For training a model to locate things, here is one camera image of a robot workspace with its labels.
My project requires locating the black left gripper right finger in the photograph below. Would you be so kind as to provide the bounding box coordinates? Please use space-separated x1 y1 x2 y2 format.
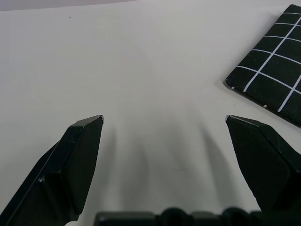
225 114 301 215

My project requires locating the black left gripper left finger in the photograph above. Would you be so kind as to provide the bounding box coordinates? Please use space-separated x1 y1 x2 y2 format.
0 114 104 226

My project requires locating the dark green grid-patterned cloth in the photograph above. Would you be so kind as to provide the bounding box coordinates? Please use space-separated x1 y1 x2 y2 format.
225 4 301 129

